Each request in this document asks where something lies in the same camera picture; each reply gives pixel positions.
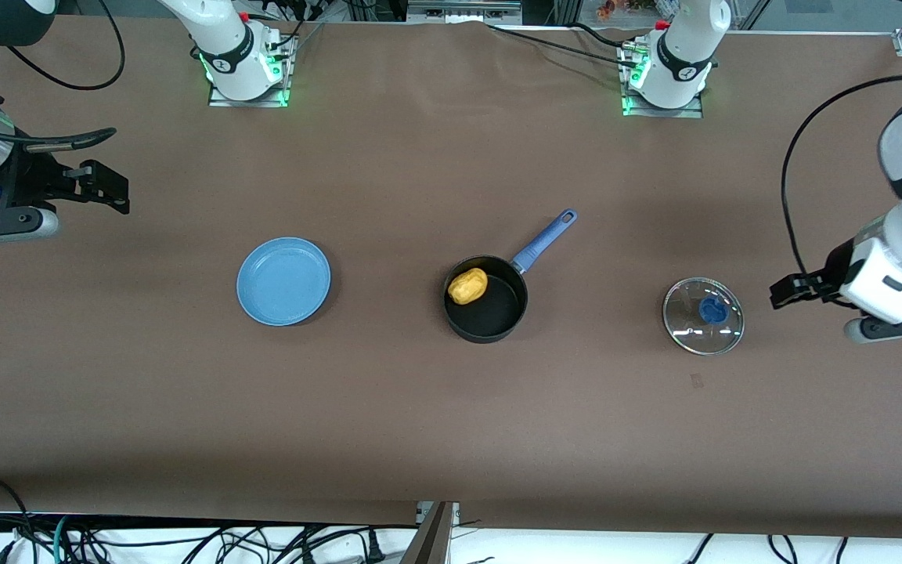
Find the black cable on table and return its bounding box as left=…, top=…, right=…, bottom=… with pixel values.
left=486, top=22, right=632, bottom=67

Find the yellow potato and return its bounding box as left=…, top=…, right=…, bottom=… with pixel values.
left=448, top=268, right=489, bottom=306

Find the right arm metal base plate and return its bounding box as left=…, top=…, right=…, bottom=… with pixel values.
left=207, top=31, right=291, bottom=108

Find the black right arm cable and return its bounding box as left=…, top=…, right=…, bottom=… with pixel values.
left=0, top=0, right=126, bottom=155

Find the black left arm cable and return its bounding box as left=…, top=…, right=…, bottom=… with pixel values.
left=781, top=74, right=902, bottom=275

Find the glass lid with blue knob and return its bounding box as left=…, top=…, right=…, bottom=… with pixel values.
left=662, top=277, right=745, bottom=356

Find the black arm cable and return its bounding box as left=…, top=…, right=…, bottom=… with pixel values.
left=0, top=0, right=126, bottom=155
left=781, top=74, right=902, bottom=275

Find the dark pot with blue handle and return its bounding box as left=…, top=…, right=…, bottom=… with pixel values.
left=443, top=208, right=579, bottom=344

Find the aluminium profile post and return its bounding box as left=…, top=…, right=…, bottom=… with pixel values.
left=400, top=501, right=460, bottom=564

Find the grey metal box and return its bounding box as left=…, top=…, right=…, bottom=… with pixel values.
left=408, top=0, right=522, bottom=24

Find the teal floor cable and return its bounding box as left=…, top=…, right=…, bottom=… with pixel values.
left=52, top=515, right=76, bottom=564

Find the blue round plate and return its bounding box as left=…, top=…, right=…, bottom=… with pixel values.
left=236, top=237, right=332, bottom=327

